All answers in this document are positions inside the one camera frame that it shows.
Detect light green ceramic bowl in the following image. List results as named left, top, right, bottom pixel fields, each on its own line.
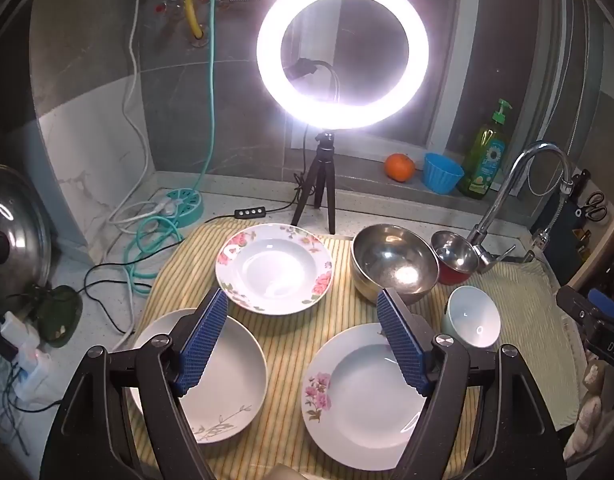
left=441, top=286, right=501, bottom=350

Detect small red steel bowl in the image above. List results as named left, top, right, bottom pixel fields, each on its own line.
left=431, top=231, right=480, bottom=285

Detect plain white bamboo plate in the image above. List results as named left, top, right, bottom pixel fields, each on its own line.
left=128, top=306, right=269, bottom=444

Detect pink flower white plate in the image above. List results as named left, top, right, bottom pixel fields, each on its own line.
left=301, top=323, right=425, bottom=471

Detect large steel bowl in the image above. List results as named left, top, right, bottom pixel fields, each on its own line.
left=350, top=223, right=439, bottom=306

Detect rose rimmed white plate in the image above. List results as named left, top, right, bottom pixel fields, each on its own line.
left=215, top=223, right=334, bottom=316

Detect chrome kitchen faucet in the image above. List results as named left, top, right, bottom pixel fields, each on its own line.
left=467, top=141, right=573, bottom=274

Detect gloved right hand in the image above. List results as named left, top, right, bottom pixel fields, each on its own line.
left=563, top=359, right=614, bottom=465

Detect yellow striped cloth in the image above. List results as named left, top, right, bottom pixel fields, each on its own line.
left=138, top=221, right=585, bottom=479

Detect white charger plug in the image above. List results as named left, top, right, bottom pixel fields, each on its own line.
left=0, top=311, right=53, bottom=405

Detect chrome pull-out sprayer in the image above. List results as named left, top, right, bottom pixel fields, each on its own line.
left=522, top=172, right=572, bottom=263

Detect black scissors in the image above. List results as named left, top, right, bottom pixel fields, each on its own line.
left=580, top=192, right=608, bottom=223

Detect dark green dish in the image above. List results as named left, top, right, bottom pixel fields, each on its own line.
left=34, top=285, right=82, bottom=348

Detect green dish soap bottle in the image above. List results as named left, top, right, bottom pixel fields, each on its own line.
left=458, top=99, right=512, bottom=200

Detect steel pot lid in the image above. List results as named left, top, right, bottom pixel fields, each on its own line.
left=0, top=165, right=52, bottom=304

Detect blue fluted cup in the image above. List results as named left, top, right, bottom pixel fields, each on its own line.
left=423, top=153, right=464, bottom=195

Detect orange tangerine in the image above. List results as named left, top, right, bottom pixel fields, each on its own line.
left=384, top=153, right=415, bottom=183

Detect teal round power strip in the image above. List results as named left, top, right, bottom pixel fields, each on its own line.
left=162, top=188, right=204, bottom=229

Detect black tripod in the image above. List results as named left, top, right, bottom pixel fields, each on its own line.
left=291, top=132, right=336, bottom=234

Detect teal cable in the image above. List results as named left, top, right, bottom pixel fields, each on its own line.
left=122, top=0, right=224, bottom=297

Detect white cable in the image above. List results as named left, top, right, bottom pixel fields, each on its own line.
left=106, top=0, right=181, bottom=226

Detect black inline remote cable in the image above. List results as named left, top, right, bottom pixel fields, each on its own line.
left=81, top=123, right=314, bottom=336

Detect white ring light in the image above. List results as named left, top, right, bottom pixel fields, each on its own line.
left=256, top=0, right=429, bottom=130

